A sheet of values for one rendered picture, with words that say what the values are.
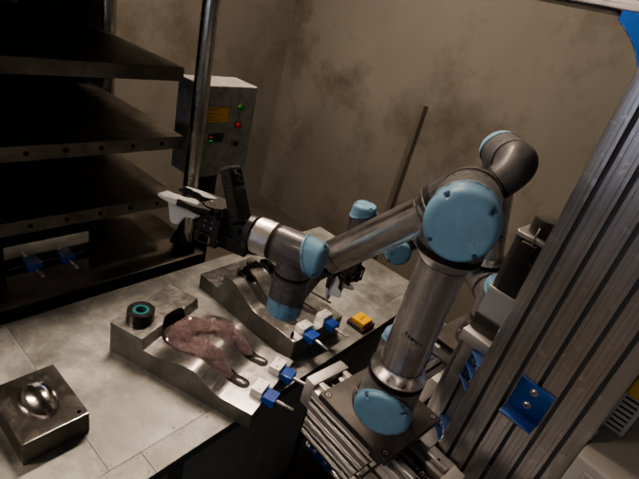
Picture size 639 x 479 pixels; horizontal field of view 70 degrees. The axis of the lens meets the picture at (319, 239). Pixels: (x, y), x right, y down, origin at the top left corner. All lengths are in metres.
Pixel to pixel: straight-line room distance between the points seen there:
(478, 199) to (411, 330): 0.27
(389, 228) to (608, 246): 0.39
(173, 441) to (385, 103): 2.80
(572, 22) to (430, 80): 0.89
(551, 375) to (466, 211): 0.49
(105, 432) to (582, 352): 1.12
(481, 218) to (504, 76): 2.41
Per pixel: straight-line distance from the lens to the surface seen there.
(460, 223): 0.73
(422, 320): 0.84
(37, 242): 1.80
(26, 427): 1.33
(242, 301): 1.66
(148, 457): 1.33
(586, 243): 0.99
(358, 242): 0.96
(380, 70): 3.61
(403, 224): 0.92
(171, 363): 1.42
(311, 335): 1.56
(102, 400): 1.45
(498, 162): 1.31
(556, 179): 2.97
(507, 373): 1.14
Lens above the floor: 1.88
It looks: 27 degrees down
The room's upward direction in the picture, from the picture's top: 15 degrees clockwise
